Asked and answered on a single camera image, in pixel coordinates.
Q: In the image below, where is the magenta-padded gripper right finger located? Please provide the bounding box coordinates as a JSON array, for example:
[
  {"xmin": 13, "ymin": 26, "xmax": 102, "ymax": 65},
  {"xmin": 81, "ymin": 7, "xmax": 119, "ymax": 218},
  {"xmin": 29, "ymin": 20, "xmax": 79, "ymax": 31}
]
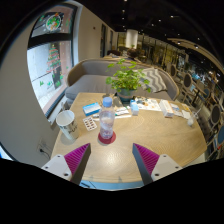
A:
[{"xmin": 131, "ymin": 142, "xmax": 184, "ymax": 186}]

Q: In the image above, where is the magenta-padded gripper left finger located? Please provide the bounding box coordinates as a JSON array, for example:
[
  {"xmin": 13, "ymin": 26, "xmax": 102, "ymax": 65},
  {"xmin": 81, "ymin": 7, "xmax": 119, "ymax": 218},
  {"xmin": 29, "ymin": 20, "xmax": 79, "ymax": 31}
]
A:
[{"xmin": 41, "ymin": 142, "xmax": 92, "ymax": 186}]

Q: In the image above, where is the clear blue-capped water bottle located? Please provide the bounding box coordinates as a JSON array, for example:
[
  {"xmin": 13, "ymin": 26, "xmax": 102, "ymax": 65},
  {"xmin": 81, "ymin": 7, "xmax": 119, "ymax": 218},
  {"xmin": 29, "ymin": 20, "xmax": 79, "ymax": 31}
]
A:
[{"xmin": 98, "ymin": 96, "xmax": 116, "ymax": 140}]

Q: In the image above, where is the white black-lettered paper cup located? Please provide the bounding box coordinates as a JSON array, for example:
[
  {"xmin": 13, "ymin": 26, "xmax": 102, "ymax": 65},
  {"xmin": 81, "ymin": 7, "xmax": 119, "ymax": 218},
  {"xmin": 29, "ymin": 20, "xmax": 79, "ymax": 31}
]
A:
[{"xmin": 55, "ymin": 109, "xmax": 81, "ymax": 141}]

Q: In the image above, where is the pill blister pack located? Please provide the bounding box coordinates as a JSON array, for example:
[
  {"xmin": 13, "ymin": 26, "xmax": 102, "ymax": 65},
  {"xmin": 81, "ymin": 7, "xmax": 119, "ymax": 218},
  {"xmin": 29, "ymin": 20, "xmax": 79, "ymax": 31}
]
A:
[{"xmin": 82, "ymin": 116, "xmax": 98, "ymax": 132}]

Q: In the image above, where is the clear plastic cup with straw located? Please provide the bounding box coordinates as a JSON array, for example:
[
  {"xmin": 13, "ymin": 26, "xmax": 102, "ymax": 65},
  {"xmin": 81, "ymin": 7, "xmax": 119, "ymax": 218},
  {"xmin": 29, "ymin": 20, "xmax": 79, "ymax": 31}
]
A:
[{"xmin": 186, "ymin": 107, "xmax": 203, "ymax": 128}]

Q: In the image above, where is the flat round red coaster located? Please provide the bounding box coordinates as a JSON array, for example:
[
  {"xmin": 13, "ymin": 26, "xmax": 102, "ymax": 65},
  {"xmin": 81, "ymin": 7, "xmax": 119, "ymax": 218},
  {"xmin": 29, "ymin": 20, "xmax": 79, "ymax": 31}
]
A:
[{"xmin": 97, "ymin": 130, "xmax": 117, "ymax": 145}]

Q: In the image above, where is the white folded tissue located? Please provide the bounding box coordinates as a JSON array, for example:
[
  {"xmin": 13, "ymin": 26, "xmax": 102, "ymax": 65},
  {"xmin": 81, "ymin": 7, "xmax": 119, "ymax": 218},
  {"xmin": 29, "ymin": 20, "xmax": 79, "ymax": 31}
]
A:
[{"xmin": 181, "ymin": 109, "xmax": 192, "ymax": 120}]

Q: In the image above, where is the blue white small packet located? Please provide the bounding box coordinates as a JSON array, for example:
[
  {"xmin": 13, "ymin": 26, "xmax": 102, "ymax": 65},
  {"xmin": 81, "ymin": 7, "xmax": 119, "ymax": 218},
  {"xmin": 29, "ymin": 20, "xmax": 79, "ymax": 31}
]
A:
[{"xmin": 169, "ymin": 102, "xmax": 181, "ymax": 113}]

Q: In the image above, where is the white leaflet with orange dots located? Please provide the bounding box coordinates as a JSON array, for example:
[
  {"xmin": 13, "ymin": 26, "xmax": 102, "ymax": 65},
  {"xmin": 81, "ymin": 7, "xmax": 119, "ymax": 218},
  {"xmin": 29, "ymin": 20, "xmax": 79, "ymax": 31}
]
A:
[{"xmin": 136, "ymin": 96, "xmax": 163, "ymax": 112}]

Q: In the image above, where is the small blue white carton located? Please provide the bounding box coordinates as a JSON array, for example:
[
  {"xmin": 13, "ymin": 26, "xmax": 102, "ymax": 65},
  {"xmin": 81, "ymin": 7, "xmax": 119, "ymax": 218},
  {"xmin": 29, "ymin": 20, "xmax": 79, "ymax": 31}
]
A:
[{"xmin": 129, "ymin": 99, "xmax": 140, "ymax": 117}]

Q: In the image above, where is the blue and white flat box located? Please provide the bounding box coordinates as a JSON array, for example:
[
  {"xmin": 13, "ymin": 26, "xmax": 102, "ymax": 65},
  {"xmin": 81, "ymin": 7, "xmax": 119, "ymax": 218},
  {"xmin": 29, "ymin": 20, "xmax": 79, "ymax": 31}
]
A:
[{"xmin": 82, "ymin": 101, "xmax": 102, "ymax": 117}]

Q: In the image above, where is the white green ointment tube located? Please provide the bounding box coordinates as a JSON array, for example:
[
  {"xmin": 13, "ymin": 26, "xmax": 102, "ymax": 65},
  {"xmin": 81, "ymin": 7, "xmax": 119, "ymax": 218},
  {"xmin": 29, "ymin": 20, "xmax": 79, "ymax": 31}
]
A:
[{"xmin": 114, "ymin": 107, "xmax": 132, "ymax": 117}]

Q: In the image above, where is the grey chevron cushion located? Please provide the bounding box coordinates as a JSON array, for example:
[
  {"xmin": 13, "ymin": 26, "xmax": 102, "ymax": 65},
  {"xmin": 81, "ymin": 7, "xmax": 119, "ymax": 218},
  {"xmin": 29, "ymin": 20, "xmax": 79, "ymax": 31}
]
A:
[{"xmin": 141, "ymin": 67, "xmax": 168, "ymax": 94}]

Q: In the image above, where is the group of dining chairs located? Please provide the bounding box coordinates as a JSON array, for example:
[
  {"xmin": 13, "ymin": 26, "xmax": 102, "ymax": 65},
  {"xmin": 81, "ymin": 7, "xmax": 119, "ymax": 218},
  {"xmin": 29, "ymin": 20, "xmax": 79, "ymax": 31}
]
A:
[{"xmin": 168, "ymin": 63, "xmax": 224, "ymax": 161}]

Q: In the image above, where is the window with festive decals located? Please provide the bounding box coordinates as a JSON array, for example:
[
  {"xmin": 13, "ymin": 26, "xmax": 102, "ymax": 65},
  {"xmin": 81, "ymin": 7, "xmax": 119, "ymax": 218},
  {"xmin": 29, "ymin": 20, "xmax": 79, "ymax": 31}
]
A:
[{"xmin": 26, "ymin": 3, "xmax": 78, "ymax": 116}]

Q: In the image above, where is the green potted plant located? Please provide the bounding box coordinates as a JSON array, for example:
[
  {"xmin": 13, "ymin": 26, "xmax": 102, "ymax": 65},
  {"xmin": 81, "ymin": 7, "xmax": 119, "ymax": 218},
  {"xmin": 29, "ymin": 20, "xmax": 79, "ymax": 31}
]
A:
[{"xmin": 105, "ymin": 58, "xmax": 153, "ymax": 102}]

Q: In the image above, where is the white round pillar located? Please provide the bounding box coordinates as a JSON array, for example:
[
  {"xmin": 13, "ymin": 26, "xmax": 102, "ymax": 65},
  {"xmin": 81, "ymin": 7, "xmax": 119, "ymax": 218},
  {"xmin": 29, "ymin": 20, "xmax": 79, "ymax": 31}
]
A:
[{"xmin": 124, "ymin": 29, "xmax": 139, "ymax": 49}]

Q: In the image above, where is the white wall socket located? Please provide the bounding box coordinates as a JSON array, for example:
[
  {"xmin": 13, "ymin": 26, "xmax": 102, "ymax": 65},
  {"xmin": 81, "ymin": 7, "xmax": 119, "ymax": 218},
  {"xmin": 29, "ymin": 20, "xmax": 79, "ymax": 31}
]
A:
[{"xmin": 36, "ymin": 141, "xmax": 51, "ymax": 158}]

